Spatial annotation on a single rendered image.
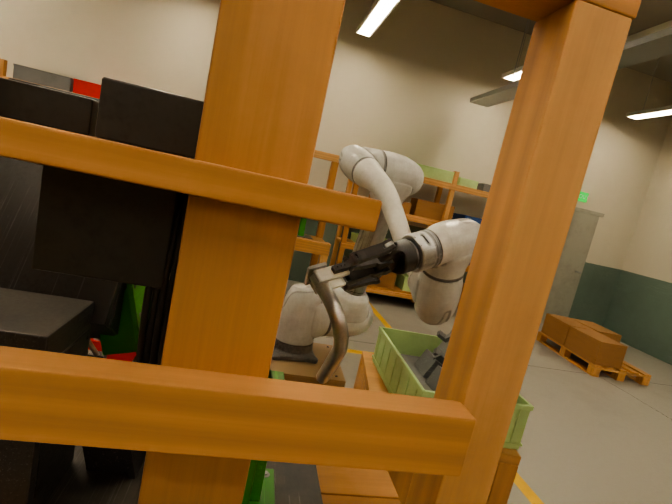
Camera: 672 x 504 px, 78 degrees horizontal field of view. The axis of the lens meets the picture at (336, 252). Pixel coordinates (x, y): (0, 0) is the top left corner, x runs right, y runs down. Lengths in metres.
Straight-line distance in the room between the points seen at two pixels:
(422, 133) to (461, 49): 1.40
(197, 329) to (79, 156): 0.24
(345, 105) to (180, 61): 2.40
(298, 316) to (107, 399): 1.06
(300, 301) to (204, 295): 1.02
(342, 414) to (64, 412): 0.33
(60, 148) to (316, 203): 0.28
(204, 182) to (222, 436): 0.31
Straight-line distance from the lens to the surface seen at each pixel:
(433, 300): 1.04
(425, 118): 7.01
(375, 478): 1.16
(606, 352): 6.22
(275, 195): 0.49
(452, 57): 7.34
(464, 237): 0.98
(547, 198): 0.66
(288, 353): 1.61
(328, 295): 0.80
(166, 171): 0.50
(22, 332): 0.77
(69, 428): 0.61
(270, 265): 0.54
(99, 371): 0.58
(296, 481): 1.05
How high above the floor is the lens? 1.54
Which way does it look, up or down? 8 degrees down
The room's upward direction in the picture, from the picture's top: 12 degrees clockwise
